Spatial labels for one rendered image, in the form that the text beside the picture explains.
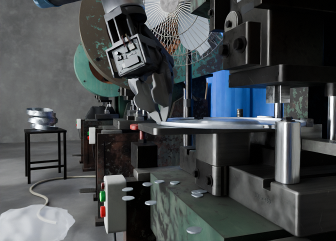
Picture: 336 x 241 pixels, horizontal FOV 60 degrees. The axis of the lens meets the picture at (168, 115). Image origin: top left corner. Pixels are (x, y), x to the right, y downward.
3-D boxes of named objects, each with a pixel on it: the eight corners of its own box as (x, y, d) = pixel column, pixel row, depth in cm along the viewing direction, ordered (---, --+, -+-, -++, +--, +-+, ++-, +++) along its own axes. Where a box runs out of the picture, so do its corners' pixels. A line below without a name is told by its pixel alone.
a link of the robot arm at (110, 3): (116, 11, 60) (149, -8, 57) (122, 31, 60) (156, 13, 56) (92, -1, 54) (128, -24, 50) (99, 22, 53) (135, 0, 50)
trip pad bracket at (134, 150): (137, 212, 81) (137, 142, 81) (131, 201, 90) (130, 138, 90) (158, 209, 83) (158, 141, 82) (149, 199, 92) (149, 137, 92)
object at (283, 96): (277, 103, 60) (277, 85, 60) (262, 103, 65) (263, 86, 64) (289, 103, 61) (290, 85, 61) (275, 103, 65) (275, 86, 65)
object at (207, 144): (154, 207, 48) (154, 125, 47) (137, 185, 61) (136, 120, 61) (281, 193, 55) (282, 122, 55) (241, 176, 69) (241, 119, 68)
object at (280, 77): (282, 95, 51) (282, 63, 51) (225, 98, 70) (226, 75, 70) (351, 96, 56) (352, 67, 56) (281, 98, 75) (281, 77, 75)
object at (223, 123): (187, 131, 41) (187, 126, 41) (142, 121, 69) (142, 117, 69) (344, 127, 50) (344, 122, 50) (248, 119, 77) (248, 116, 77)
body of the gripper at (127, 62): (113, 82, 51) (94, 18, 52) (138, 85, 58) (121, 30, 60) (149, 65, 47) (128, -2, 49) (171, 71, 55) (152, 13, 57)
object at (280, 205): (297, 238, 38) (298, 192, 37) (179, 167, 80) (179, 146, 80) (450, 212, 47) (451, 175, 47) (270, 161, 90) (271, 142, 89)
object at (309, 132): (283, 149, 55) (284, 124, 54) (240, 140, 69) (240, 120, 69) (321, 147, 57) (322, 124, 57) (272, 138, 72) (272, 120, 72)
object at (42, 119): (27, 184, 301) (25, 107, 299) (24, 175, 341) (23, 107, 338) (67, 179, 321) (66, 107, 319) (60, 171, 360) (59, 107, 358)
